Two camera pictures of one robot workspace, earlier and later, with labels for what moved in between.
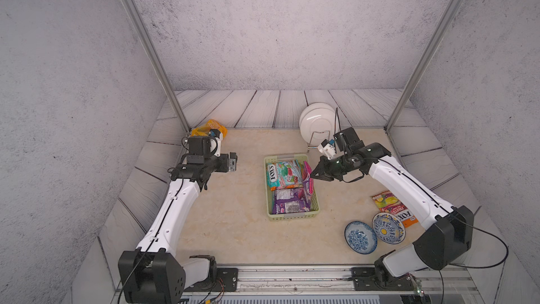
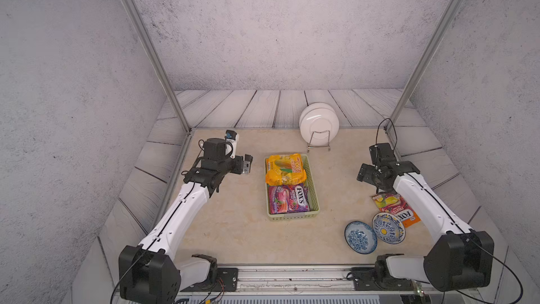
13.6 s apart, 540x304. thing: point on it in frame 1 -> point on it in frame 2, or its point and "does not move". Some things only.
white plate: (317, 122) does not move
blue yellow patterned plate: (388, 228) does not move
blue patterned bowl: (361, 238) does not move
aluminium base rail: (444, 279) does not move
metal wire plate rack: (311, 138) does not move
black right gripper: (323, 172) -> (365, 173)
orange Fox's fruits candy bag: (388, 202) does not move
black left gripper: (224, 167) -> (238, 169)
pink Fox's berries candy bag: (308, 185) -> (288, 198)
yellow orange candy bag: (204, 129) -> (285, 169)
